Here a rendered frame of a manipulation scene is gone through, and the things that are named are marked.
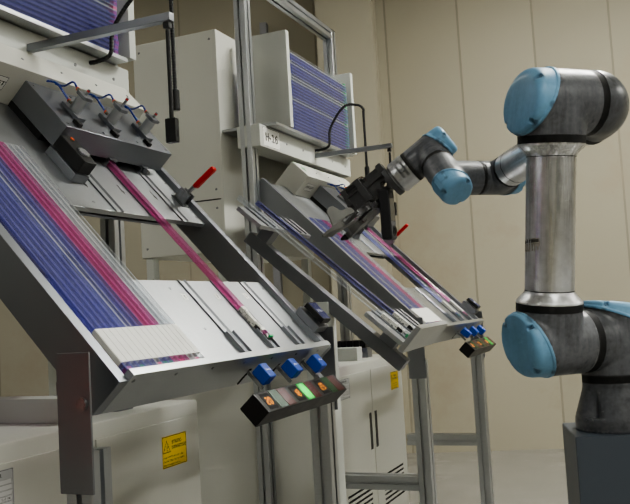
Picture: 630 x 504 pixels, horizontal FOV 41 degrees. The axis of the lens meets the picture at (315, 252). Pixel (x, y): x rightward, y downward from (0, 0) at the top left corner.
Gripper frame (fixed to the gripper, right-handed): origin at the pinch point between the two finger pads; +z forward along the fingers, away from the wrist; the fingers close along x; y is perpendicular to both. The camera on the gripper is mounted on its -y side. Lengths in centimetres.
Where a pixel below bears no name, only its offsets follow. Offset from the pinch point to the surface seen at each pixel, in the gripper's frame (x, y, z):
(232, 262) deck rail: 24.9, 4.3, 14.9
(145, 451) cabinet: 42, -19, 45
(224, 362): 69, -20, 10
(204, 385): 69, -21, 15
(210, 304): 53, -7, 13
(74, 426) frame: 99, -21, 18
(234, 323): 51, -12, 12
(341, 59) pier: -236, 129, -11
